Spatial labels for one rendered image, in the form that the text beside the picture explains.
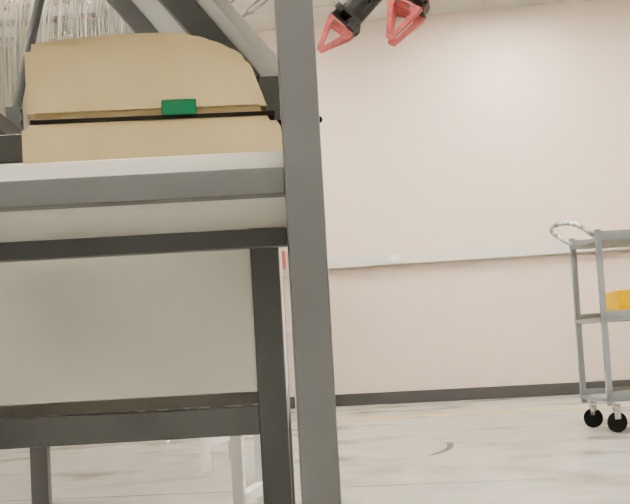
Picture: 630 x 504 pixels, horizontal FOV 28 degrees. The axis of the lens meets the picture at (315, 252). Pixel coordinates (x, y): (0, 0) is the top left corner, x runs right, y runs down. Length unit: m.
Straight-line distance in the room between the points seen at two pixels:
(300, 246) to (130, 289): 0.68
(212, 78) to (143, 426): 0.54
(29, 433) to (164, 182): 0.73
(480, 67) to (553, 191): 1.23
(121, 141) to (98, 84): 0.07
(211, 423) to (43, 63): 0.57
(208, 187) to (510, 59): 9.81
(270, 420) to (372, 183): 9.07
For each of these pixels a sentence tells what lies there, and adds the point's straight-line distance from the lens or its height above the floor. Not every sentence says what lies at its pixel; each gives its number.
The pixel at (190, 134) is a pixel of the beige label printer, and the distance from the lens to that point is 1.45.
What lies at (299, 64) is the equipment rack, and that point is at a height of 0.73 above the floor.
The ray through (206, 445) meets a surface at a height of 0.11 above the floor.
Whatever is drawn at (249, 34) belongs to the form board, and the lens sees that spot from 1.82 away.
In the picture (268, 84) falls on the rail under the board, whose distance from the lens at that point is 1.80.
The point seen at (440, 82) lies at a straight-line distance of 10.89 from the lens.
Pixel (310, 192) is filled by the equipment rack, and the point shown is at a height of 0.61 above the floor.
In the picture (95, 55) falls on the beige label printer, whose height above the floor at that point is 0.82.
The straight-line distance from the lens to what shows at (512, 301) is 10.65.
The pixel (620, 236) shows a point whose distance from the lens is 6.29.
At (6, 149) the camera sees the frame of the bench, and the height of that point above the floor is 0.78.
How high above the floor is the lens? 0.47
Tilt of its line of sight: 5 degrees up
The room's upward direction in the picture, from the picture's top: 3 degrees counter-clockwise
